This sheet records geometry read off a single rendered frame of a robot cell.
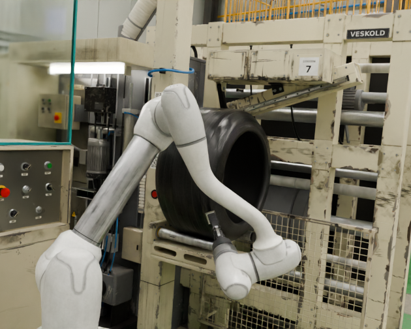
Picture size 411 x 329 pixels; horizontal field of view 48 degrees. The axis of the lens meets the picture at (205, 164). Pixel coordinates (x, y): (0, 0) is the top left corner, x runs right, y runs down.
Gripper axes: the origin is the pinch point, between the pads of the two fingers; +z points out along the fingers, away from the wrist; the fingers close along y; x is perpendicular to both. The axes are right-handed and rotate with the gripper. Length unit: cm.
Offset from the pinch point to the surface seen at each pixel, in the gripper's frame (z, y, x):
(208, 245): 6.0, 17.0, -4.5
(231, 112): 30.6, -28.7, 20.3
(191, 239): 12.7, 16.3, -10.7
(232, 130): 21.0, -25.0, 17.9
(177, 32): 67, -58, 9
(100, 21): 1100, 115, -101
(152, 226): 24.4, 12.4, -26.4
